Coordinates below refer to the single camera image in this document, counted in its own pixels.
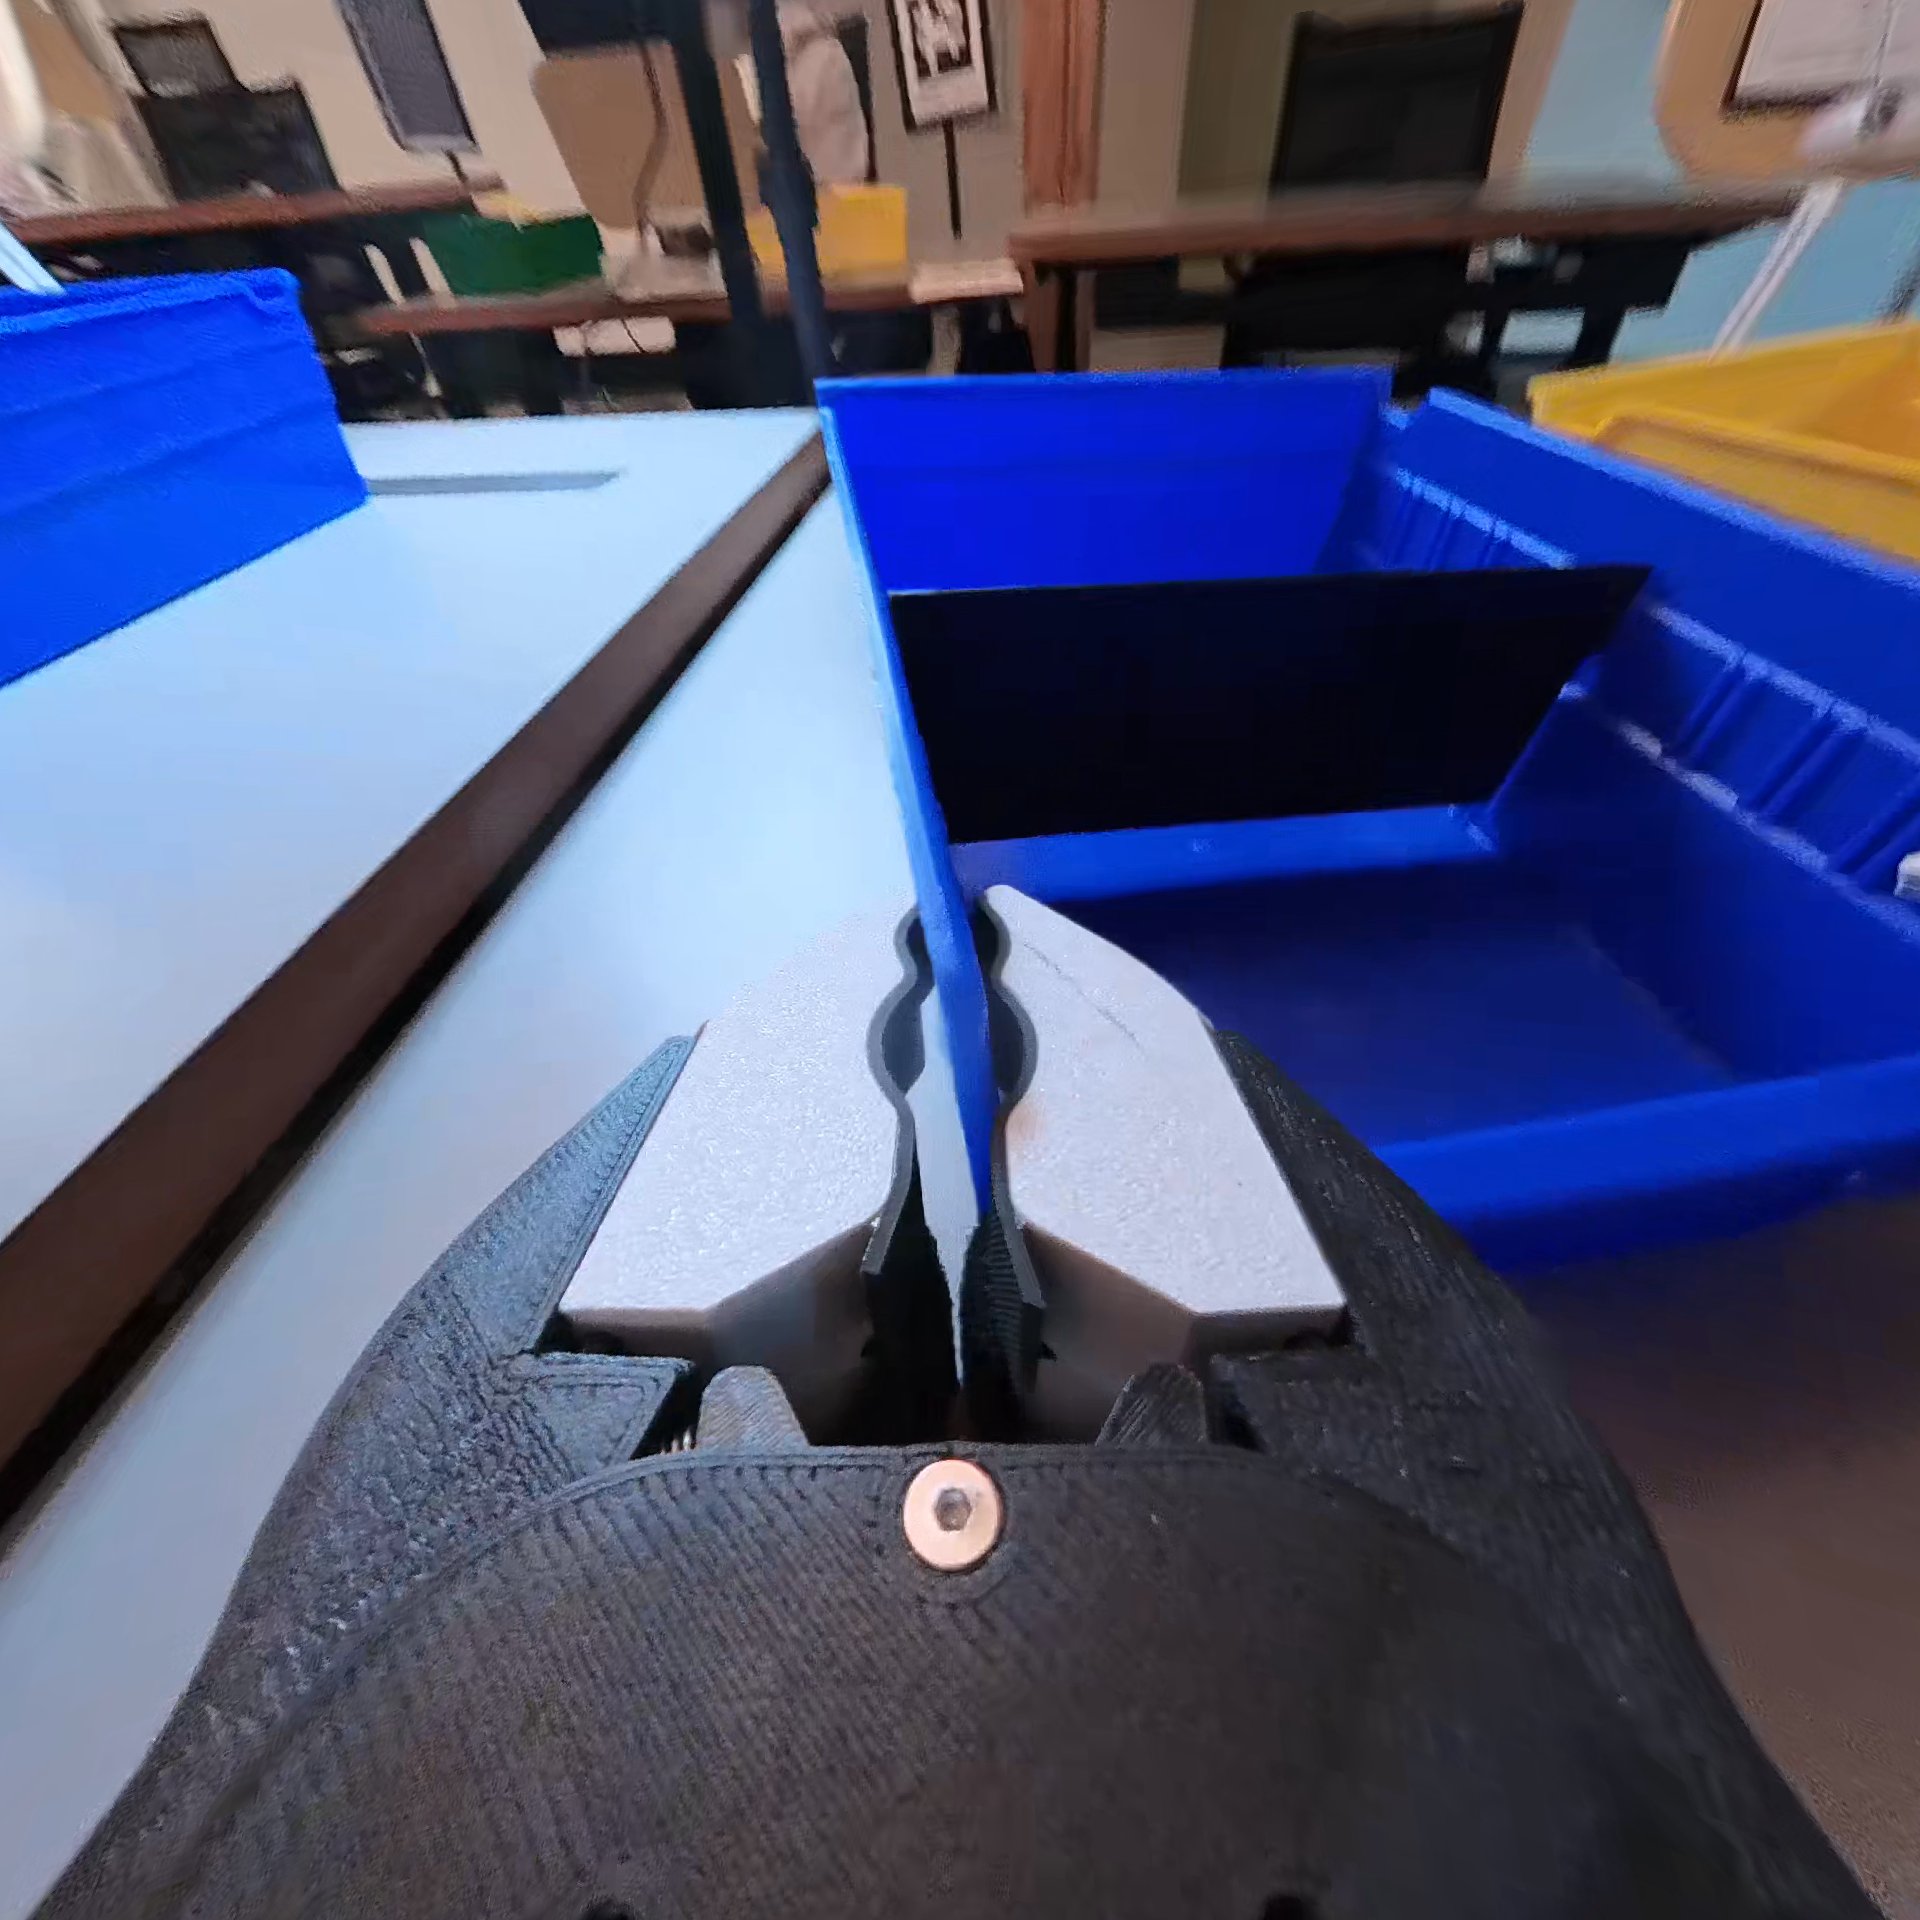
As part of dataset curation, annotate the blue storage bin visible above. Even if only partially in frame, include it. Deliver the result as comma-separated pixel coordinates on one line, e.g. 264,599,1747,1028
819,367,1920,1276
0,268,371,693

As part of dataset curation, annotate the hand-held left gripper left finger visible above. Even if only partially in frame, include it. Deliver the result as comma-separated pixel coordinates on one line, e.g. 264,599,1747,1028
549,907,946,1362

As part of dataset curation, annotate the black bin divider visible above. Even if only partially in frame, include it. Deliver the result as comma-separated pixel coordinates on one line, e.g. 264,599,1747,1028
890,561,1652,847

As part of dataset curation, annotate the yellow box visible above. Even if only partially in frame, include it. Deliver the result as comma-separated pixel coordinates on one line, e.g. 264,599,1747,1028
746,186,911,281

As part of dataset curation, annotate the yellow storage bin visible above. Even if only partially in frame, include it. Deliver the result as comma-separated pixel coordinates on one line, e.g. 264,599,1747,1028
1532,321,1920,570

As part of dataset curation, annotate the black office chair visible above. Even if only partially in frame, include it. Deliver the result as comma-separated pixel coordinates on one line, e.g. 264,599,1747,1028
1223,7,1532,379

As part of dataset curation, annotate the wooden office desk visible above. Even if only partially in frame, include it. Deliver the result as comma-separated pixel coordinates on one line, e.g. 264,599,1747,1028
0,182,510,302
1010,182,1805,379

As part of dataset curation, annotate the wooden post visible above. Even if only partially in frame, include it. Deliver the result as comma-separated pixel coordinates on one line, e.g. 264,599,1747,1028
1022,0,1108,212

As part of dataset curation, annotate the grey desk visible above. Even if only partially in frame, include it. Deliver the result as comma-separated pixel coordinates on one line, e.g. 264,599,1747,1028
0,486,1920,1920
0,404,828,1251

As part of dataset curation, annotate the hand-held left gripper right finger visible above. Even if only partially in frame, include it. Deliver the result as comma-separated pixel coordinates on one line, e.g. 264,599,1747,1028
978,889,1349,1370

